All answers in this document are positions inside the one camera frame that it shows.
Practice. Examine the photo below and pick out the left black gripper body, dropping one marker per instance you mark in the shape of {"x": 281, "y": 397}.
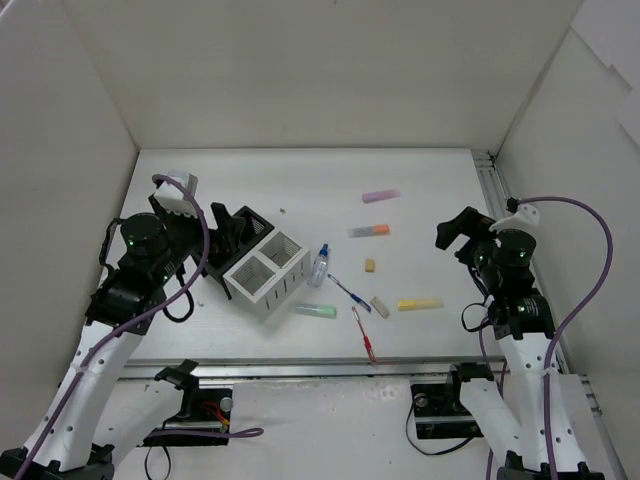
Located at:
{"x": 201, "y": 239}

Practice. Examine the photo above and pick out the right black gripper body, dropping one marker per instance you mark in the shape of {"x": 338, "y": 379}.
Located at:
{"x": 470, "y": 235}

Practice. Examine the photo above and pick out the orange highlighter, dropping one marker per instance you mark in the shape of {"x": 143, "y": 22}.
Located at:
{"x": 369, "y": 231}

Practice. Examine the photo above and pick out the yellow highlighter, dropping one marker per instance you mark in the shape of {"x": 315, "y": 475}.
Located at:
{"x": 419, "y": 304}

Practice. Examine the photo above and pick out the purple highlighter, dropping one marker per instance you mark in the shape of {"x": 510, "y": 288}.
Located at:
{"x": 377, "y": 196}

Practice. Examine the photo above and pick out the small clear spray bottle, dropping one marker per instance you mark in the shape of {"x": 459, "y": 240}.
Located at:
{"x": 319, "y": 267}

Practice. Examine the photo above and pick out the blue ballpoint pen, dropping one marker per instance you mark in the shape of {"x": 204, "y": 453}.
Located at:
{"x": 355, "y": 298}

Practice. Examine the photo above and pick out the green highlighter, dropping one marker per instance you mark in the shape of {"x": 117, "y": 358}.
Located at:
{"x": 315, "y": 310}

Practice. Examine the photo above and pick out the red ballpoint pen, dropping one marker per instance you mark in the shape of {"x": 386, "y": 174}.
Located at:
{"x": 367, "y": 343}

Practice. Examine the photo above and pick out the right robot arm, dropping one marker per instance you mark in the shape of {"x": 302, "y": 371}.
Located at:
{"x": 536, "y": 440}

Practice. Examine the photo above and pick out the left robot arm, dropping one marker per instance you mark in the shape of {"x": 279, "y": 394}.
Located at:
{"x": 71, "y": 443}

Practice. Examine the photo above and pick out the black desk organizer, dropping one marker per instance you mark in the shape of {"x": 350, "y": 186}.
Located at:
{"x": 257, "y": 230}

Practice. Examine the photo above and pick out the white desk organizer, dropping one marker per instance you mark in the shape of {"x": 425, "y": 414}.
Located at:
{"x": 262, "y": 280}

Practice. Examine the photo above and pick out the white eraser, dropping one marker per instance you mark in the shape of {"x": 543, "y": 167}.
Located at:
{"x": 380, "y": 307}

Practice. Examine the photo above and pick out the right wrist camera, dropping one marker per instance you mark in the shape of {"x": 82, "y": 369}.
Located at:
{"x": 521, "y": 216}

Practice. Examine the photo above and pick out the aluminium side rail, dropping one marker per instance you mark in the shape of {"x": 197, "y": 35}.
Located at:
{"x": 496, "y": 193}

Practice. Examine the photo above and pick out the aluminium front rail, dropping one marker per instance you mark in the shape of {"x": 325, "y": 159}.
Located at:
{"x": 328, "y": 368}

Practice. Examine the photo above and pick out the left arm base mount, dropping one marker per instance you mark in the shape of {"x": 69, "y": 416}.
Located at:
{"x": 204, "y": 415}

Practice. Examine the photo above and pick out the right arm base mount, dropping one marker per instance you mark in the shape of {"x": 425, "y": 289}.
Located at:
{"x": 436, "y": 411}

